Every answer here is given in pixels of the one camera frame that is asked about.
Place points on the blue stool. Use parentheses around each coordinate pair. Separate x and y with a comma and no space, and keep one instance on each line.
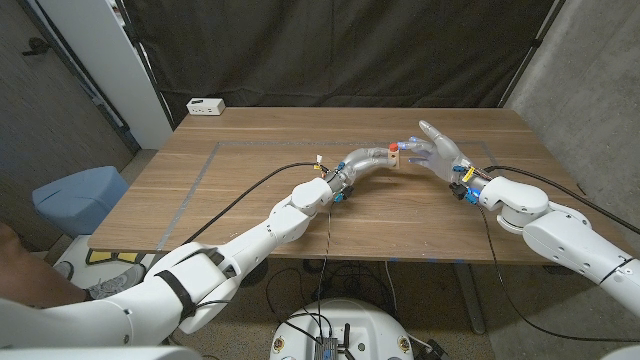
(75,200)

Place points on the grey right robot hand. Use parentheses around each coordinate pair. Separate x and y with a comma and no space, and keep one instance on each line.
(447,156)

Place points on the wooden block with holes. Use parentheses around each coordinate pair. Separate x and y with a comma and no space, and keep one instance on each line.
(394,160)

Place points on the yellow black floor marker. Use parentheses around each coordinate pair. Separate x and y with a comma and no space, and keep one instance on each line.
(100,257)

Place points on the black backdrop stand pole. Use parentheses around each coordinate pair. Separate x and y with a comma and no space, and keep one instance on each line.
(145,65)
(534,50)

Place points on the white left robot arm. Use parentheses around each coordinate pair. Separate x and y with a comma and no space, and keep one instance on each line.
(200,280)

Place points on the black backdrop curtain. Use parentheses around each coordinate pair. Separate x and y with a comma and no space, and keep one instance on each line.
(330,50)

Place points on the black round floor fan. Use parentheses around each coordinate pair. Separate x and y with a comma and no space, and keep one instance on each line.
(259,272)

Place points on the white floor board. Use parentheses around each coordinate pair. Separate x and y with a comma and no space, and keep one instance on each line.
(75,247)

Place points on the grey table leg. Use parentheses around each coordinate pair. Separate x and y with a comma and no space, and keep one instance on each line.
(470,300)

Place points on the person's bare leg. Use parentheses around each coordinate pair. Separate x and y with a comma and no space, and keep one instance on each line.
(25,277)

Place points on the red-headed wooden screw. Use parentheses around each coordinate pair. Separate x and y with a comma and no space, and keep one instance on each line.
(393,147)

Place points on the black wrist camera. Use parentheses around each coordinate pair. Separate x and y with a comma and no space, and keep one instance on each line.
(344,193)
(457,191)

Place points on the grey finned module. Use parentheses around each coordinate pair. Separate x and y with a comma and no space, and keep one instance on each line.
(325,348)

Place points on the white power strip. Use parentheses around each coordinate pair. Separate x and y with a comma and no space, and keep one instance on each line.
(205,106)

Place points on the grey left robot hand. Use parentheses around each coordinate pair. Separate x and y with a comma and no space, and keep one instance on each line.
(356,165)

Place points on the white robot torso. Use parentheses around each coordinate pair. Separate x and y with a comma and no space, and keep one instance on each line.
(370,325)

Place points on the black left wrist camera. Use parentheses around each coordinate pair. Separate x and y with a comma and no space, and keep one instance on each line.
(344,193)

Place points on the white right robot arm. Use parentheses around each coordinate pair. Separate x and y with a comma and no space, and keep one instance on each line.
(560,235)

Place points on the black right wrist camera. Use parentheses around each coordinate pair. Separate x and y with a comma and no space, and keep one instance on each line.
(457,191)

